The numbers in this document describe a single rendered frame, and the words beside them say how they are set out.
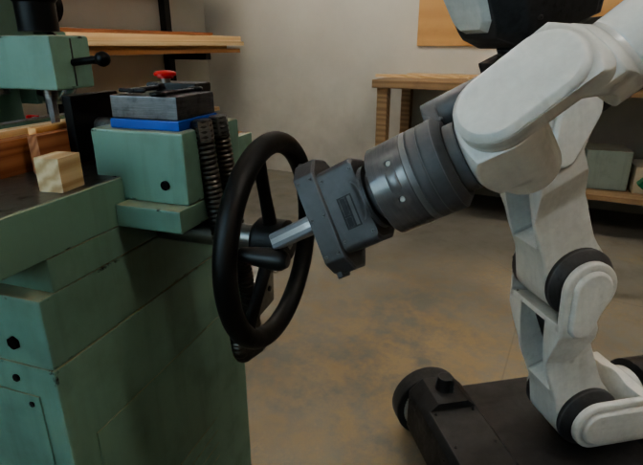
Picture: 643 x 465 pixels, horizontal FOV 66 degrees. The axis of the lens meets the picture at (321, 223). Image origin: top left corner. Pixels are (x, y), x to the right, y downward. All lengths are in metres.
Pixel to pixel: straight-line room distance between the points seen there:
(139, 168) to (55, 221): 0.12
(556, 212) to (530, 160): 0.56
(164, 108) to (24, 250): 0.22
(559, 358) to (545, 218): 0.32
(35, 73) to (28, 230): 0.27
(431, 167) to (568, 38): 0.14
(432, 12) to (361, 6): 0.54
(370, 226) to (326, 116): 3.71
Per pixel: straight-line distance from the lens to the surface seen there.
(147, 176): 0.65
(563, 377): 1.22
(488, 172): 0.44
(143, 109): 0.65
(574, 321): 1.07
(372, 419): 1.60
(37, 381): 0.68
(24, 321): 0.64
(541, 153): 0.45
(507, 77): 0.43
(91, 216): 0.65
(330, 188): 0.48
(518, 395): 1.51
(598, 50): 0.43
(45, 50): 0.77
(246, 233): 0.67
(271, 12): 4.37
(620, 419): 1.31
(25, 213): 0.58
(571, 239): 1.05
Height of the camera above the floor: 1.06
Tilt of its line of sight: 20 degrees down
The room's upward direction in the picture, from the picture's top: straight up
